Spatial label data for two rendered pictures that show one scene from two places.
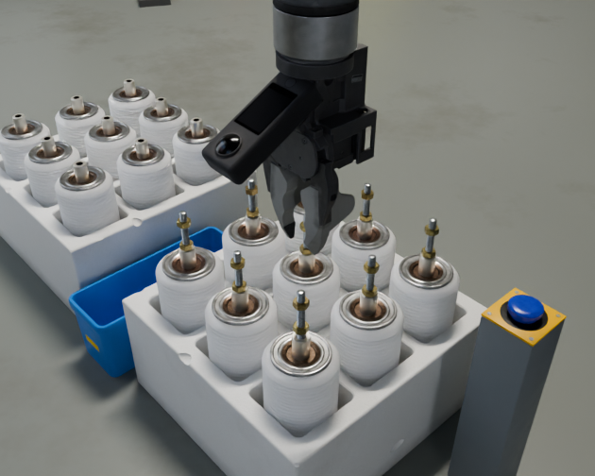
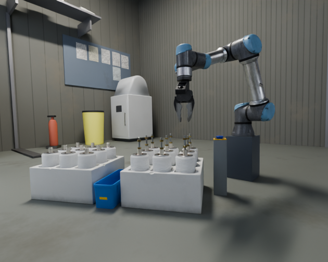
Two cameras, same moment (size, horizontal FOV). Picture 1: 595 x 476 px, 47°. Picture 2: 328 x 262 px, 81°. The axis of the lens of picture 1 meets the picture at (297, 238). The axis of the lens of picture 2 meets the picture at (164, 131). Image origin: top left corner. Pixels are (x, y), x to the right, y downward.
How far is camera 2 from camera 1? 0.76 m
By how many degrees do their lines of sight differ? 46
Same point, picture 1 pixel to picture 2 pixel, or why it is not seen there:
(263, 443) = (187, 177)
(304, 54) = (187, 74)
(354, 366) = not seen: hidden behind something
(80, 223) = (88, 165)
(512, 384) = (224, 152)
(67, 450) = (115, 224)
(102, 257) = (97, 174)
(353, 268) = not seen: hidden behind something
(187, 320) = (143, 168)
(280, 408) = (187, 168)
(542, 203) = not seen: hidden behind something
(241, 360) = (167, 167)
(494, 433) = (223, 170)
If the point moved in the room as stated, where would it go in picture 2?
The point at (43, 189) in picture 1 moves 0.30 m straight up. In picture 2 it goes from (68, 162) to (65, 107)
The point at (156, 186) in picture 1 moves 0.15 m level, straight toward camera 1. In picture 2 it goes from (104, 156) to (120, 159)
